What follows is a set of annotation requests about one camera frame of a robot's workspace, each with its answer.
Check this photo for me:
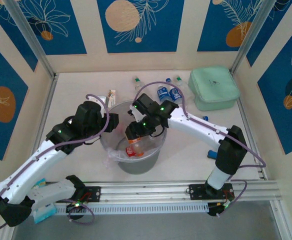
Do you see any clear bottle blue label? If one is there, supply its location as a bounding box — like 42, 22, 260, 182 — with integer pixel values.
165, 77, 184, 106
156, 84, 171, 103

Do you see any small white printed carton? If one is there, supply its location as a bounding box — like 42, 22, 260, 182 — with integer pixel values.
105, 89, 119, 109

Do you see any red snack packet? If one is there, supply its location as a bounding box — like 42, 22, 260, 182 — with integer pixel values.
125, 138, 145, 158

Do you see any clear bottle green neck label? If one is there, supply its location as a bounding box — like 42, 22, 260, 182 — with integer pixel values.
132, 76, 149, 94
174, 75, 196, 103

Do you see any clear plastic bin liner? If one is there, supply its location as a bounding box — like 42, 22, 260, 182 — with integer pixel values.
102, 101, 167, 171

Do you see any mint green zip pouch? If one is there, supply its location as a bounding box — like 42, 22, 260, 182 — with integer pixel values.
187, 65, 241, 112

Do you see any black controller board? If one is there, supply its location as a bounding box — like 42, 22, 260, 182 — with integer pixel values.
65, 198, 87, 221
207, 199, 233, 218

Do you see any teal cardboard box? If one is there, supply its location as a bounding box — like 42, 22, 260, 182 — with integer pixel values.
32, 177, 57, 224

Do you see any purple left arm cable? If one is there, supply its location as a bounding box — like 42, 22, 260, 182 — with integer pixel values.
0, 93, 112, 232

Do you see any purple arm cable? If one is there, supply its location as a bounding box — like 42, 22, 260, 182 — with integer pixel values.
133, 81, 267, 218
0, 93, 112, 232

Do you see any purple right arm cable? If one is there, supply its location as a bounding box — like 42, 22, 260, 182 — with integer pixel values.
133, 81, 267, 218

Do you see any grey wire mesh bin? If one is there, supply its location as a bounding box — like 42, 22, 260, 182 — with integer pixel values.
99, 99, 168, 176

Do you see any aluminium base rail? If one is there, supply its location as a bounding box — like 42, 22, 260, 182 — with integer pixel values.
45, 180, 279, 202

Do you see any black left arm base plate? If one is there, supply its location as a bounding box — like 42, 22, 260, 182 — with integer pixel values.
82, 186, 102, 204

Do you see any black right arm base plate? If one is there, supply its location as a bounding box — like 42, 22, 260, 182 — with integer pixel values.
188, 183, 235, 201

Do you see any white slotted cable tray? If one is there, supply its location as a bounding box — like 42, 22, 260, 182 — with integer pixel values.
53, 201, 210, 216

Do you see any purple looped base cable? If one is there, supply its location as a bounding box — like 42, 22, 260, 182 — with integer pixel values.
67, 199, 96, 225

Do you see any aluminium frame post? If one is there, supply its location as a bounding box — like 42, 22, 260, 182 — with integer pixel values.
3, 0, 57, 79
228, 0, 279, 75

